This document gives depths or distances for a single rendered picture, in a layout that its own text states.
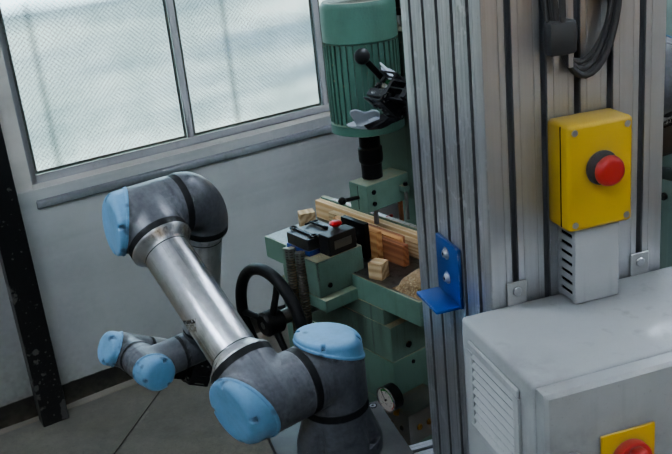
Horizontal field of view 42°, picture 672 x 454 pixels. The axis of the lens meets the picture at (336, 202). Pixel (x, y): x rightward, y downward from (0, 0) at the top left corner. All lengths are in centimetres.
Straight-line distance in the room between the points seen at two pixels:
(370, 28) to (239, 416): 95
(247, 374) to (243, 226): 219
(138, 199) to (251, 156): 195
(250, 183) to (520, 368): 264
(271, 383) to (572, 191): 60
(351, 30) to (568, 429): 121
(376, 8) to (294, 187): 177
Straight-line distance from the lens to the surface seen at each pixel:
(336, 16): 200
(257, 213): 360
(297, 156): 364
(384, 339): 205
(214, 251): 175
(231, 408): 143
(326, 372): 146
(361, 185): 212
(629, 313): 113
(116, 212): 159
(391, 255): 209
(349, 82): 202
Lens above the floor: 175
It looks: 20 degrees down
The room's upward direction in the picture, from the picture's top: 6 degrees counter-clockwise
